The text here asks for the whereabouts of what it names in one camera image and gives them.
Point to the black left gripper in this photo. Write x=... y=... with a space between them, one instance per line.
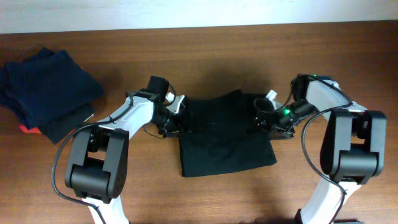
x=175 y=129

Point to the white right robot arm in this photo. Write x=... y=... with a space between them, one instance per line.
x=353 y=146

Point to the folded red garment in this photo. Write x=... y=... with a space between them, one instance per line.
x=24 y=129

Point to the black shorts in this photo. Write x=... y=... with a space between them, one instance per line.
x=218 y=138

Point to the folded black garment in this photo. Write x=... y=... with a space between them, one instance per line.
x=57 y=129

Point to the folded navy blue garment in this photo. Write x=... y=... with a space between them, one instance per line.
x=45 y=87

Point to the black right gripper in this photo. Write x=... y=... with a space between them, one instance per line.
x=271 y=112

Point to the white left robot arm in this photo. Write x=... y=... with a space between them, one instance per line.
x=97 y=164

